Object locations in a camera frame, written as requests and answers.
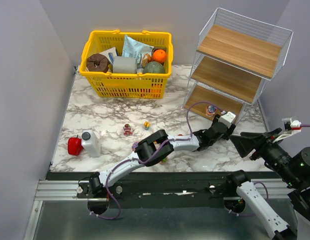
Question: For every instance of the pink strawberry cake figure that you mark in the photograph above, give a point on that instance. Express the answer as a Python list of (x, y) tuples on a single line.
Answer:
[(128, 130)]

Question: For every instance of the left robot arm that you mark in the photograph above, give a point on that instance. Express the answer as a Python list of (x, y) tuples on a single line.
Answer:
[(157, 146)]

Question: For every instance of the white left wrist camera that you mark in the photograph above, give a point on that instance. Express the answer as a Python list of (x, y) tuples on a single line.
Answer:
[(228, 117)]

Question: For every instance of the purple bunny cupcake figure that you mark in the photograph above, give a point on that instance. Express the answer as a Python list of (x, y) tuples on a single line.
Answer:
[(210, 110)]

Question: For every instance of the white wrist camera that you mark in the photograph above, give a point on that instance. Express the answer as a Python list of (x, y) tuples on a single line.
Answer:
[(292, 126), (228, 117)]

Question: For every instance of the green melon toy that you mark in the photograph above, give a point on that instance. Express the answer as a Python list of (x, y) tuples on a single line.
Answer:
[(154, 68)]

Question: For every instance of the white blue carton box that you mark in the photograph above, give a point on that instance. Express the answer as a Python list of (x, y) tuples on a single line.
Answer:
[(110, 54)]

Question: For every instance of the light blue snack bag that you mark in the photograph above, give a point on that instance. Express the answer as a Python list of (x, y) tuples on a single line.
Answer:
[(135, 49)]

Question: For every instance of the yellow blue small figure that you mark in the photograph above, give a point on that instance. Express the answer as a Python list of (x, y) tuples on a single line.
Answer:
[(146, 125)]

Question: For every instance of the brown chocolate donut toy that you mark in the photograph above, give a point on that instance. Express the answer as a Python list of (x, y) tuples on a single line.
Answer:
[(97, 63)]

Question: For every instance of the white wire wooden shelf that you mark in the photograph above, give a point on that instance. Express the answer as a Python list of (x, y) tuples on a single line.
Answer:
[(236, 58)]

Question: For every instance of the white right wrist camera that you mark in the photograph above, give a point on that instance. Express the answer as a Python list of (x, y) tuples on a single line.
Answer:
[(292, 126)]

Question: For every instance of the orange fruit toy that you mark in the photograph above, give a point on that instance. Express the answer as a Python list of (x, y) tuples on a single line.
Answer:
[(159, 56)]

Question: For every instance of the purple bunny pink cake figure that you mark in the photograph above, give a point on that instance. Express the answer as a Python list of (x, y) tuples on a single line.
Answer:
[(134, 145)]

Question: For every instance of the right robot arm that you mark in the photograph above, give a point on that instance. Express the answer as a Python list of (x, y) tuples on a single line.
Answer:
[(293, 182)]

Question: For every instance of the bread in netted pack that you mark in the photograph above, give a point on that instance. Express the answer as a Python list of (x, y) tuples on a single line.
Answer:
[(147, 58)]

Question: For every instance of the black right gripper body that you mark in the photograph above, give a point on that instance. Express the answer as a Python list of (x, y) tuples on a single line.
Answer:
[(260, 146)]

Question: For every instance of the grey paper roll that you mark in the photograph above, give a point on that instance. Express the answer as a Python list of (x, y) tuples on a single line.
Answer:
[(124, 65)]

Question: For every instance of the pink bear donut figure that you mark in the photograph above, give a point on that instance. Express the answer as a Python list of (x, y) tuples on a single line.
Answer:
[(163, 161)]

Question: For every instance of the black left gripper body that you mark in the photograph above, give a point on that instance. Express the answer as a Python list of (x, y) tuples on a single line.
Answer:
[(220, 125)]

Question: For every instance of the yellow plastic shopping basket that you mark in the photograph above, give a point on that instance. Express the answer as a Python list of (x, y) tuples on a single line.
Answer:
[(126, 85)]

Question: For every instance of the red bell pepper toy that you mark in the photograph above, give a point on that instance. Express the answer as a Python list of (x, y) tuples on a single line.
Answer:
[(74, 146)]

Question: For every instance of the white bottle grey cap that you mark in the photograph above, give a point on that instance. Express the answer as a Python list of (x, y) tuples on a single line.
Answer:
[(90, 143)]

